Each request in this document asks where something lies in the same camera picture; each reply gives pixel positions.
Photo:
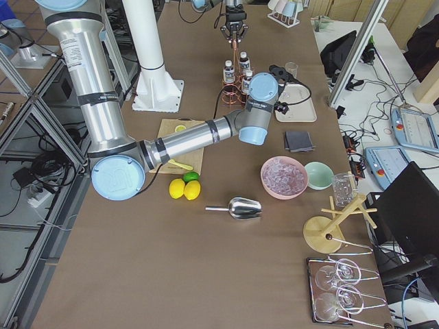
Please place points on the black monitor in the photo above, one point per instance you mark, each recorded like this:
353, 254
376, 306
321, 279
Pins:
407, 212

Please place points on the green lime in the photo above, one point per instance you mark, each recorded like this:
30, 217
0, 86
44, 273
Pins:
190, 176

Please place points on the tea bottle front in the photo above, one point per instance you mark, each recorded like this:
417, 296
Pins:
228, 72

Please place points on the wooden glass stand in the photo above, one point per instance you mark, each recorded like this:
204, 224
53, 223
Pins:
324, 235

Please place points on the green bowl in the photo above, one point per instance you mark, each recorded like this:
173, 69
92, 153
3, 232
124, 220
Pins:
319, 174

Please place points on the clear wine glass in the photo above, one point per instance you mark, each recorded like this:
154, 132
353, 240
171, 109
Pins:
292, 68

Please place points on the copper wire bottle basket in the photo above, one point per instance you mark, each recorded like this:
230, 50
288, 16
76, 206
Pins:
236, 75

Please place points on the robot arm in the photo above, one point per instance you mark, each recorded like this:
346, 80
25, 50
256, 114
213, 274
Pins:
118, 162
203, 6

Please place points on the pink bowl of ice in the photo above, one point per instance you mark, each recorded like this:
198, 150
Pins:
283, 177

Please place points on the black framed tray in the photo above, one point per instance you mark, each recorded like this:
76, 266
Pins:
370, 301

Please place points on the steel ice scoop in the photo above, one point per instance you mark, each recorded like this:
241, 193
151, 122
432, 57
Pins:
240, 208

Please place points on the lemon one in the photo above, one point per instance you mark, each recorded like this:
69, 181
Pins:
176, 188

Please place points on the white cup rack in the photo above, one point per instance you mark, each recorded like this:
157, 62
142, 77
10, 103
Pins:
285, 12

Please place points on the black equipment case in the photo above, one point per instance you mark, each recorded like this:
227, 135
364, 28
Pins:
334, 55

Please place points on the clear tumbler glass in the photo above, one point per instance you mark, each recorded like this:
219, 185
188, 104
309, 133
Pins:
343, 188

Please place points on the tea bottle back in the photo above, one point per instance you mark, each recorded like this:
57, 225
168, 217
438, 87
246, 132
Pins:
244, 62

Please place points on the cream rabbit tray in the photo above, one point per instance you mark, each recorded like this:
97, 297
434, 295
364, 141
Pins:
300, 107

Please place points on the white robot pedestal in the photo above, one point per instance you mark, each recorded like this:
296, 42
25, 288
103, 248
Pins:
156, 90

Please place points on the upturned wine glass one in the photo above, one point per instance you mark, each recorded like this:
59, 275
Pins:
339, 272

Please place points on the lemon two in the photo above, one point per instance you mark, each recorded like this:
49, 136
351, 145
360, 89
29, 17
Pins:
192, 190

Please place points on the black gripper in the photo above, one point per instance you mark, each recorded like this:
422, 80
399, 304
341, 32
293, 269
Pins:
234, 18

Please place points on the upturned wine glass two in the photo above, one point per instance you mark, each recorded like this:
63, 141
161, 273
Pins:
338, 306

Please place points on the grey folded cloth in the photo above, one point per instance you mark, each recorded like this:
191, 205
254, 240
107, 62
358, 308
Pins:
297, 141

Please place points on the tea bottle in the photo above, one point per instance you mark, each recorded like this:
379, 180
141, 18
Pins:
245, 83
244, 62
228, 72

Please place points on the aluminium frame post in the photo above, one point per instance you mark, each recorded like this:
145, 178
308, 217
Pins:
363, 36

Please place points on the half lemon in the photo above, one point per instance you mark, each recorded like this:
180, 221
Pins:
179, 128

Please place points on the yellow plastic knife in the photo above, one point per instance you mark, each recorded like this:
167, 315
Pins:
181, 165

